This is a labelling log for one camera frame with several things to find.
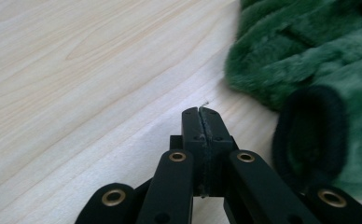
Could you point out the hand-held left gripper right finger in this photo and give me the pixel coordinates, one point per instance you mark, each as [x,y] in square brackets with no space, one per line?
[217,130]

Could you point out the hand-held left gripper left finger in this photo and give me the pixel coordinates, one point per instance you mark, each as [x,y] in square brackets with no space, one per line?
[192,130]

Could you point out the green fluffy garment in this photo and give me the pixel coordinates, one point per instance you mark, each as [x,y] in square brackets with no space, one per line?
[306,93]

